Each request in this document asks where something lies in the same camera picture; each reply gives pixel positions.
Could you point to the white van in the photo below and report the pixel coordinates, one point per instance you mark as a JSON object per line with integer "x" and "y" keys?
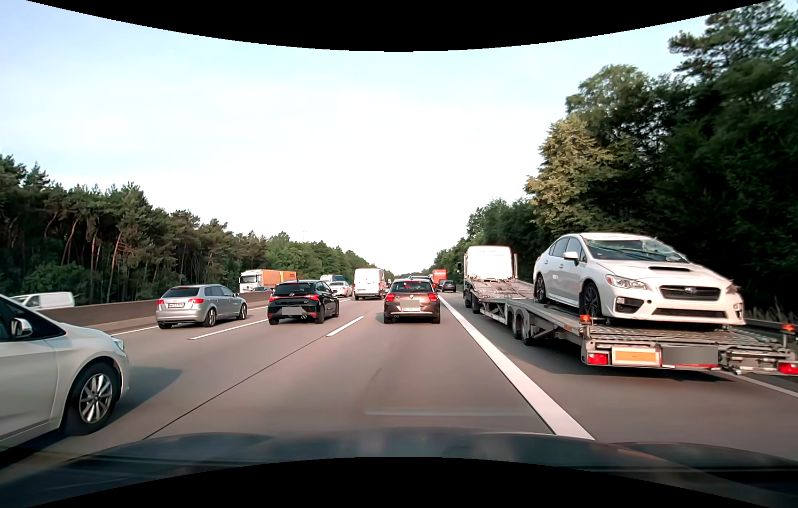
{"x": 368, "y": 282}
{"x": 46, "y": 300}

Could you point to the red lorry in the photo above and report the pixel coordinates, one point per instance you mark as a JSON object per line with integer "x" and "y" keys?
{"x": 438, "y": 276}

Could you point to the brown hatchback car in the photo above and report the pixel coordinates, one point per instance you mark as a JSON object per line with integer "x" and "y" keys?
{"x": 411, "y": 300}

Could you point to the dark car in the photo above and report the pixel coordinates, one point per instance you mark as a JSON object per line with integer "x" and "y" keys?
{"x": 447, "y": 286}

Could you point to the black hatchback car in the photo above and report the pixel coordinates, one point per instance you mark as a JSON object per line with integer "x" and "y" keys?
{"x": 302, "y": 300}

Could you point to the grey asphalt road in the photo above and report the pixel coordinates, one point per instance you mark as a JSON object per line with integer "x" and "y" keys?
{"x": 399, "y": 367}

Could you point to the lorry with orange trailer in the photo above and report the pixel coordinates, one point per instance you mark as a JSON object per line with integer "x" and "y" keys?
{"x": 266, "y": 279}

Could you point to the road markings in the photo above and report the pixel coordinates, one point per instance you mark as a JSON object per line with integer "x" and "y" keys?
{"x": 520, "y": 381}

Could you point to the car's own bonnet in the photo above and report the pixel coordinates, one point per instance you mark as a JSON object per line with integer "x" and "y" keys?
{"x": 399, "y": 446}

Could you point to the silver hatchback car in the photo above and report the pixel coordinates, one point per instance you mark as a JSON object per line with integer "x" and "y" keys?
{"x": 198, "y": 305}

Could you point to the white saloon car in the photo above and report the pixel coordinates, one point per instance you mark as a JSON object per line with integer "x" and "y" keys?
{"x": 635, "y": 279}

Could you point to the car transporter lorry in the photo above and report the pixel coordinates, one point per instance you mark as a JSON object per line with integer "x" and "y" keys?
{"x": 653, "y": 344}

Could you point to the concrete median barrier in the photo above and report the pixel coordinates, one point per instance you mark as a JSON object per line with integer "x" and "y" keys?
{"x": 102, "y": 312}

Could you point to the wood of trees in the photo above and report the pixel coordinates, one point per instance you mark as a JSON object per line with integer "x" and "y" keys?
{"x": 709, "y": 183}
{"x": 88, "y": 240}

